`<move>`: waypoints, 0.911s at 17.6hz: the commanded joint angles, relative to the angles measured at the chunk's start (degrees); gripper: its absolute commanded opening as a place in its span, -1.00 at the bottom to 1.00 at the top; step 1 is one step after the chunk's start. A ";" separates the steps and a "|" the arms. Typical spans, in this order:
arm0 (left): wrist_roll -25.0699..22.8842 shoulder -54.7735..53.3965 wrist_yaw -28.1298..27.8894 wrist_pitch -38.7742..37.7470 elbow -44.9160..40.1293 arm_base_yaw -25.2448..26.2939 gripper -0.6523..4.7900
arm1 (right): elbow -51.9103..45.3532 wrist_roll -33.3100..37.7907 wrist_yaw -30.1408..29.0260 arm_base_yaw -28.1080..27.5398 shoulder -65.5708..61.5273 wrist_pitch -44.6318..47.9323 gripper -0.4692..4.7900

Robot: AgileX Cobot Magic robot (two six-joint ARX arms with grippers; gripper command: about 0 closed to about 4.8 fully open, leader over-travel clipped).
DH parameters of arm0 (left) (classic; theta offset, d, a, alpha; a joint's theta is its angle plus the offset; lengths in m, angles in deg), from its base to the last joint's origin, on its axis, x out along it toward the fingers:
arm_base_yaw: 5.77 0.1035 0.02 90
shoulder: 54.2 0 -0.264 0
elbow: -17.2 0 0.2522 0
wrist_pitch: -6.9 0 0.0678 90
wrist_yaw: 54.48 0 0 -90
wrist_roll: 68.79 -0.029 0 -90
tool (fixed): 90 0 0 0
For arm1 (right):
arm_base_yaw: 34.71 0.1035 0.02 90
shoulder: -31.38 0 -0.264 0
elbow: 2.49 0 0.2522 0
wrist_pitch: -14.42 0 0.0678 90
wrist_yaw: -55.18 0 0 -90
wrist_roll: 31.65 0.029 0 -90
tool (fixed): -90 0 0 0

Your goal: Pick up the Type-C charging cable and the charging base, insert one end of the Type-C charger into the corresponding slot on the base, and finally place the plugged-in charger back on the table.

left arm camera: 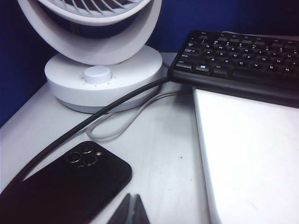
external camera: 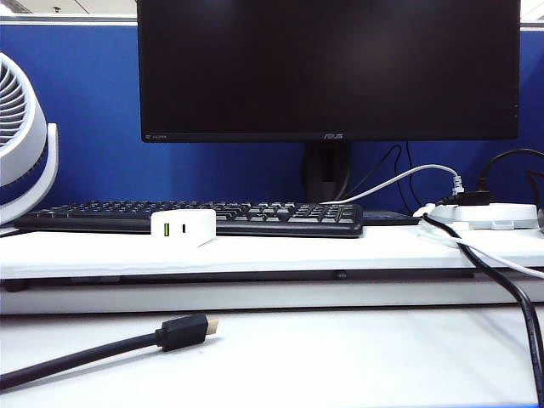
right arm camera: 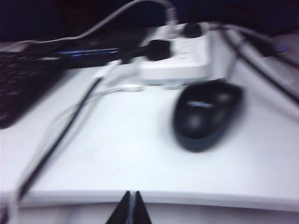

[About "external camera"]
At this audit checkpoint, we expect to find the white box-shaped wrist device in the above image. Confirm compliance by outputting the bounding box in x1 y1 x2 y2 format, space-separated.
150 208 218 250

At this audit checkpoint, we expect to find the white Type-C charging cable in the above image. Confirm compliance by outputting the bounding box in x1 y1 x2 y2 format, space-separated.
416 223 544 281

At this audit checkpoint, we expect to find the black full-size keyboard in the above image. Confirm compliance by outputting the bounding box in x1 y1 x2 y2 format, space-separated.
13 199 365 239

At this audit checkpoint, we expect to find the white desk riser shelf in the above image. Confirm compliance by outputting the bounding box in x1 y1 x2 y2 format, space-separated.
0 224 544 315

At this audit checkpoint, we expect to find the black monitor stand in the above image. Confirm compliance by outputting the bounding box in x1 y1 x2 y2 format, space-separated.
300 141 353 204

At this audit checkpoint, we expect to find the black mat with blue print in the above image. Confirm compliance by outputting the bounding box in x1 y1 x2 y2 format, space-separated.
363 209 421 226

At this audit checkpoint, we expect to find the black ASUS computer monitor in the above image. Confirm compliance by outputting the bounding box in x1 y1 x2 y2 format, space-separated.
136 0 522 144

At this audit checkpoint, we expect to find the blue office partition panel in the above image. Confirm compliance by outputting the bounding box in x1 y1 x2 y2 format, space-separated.
0 16 544 222

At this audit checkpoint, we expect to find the white power strip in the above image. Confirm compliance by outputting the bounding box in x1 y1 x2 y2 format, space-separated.
414 202 540 231

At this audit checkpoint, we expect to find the white desk fan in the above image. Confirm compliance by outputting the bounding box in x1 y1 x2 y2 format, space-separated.
0 51 60 225

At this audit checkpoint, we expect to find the thin black monitor cable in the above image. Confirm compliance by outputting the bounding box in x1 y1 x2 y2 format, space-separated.
348 143 404 201
405 141 422 209

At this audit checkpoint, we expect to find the black HDMI cable gold plug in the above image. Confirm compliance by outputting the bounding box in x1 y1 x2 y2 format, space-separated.
0 313 222 392

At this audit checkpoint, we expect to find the white cable with white plug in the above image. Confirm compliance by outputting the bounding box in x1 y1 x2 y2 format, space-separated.
319 164 464 206

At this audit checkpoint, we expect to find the black plug with black cable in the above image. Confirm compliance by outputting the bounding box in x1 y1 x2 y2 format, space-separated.
441 147 544 207

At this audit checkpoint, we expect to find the thin black cable with plug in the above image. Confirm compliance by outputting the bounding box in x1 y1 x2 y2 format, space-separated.
524 168 544 213

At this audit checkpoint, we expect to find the thick black power cable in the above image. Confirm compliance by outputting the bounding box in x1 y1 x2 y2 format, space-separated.
422 212 544 408

